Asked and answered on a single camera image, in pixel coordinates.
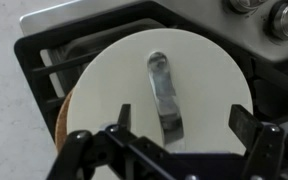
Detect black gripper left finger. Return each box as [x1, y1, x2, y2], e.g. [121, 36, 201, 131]
[45, 103, 186, 180]

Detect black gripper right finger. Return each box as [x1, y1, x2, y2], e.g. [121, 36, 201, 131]
[228, 104, 287, 180]

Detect round cork trivet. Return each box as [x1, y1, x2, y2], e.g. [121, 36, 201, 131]
[54, 88, 74, 153]

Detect white pot lid steel handle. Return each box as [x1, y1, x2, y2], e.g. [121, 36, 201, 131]
[66, 28, 254, 156]

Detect steel gas cooktop black grates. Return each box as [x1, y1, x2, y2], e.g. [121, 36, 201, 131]
[13, 0, 288, 180]

